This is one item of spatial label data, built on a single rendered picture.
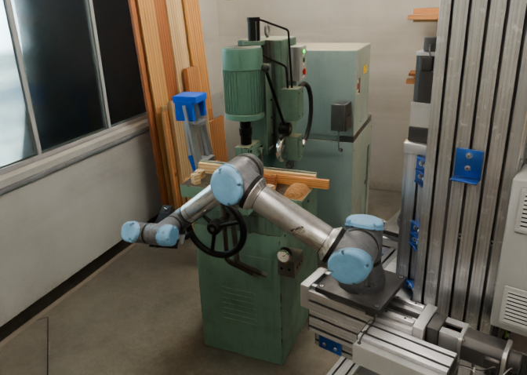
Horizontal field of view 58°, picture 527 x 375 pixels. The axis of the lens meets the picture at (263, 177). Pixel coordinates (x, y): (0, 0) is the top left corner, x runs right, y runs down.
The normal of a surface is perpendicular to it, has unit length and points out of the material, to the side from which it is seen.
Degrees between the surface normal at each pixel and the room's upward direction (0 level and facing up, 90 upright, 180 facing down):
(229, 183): 87
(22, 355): 0
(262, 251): 90
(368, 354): 90
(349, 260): 94
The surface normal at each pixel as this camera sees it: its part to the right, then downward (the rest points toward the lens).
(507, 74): -0.60, 0.30
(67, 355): -0.04, -0.94
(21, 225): 0.93, 0.11
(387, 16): -0.37, 0.34
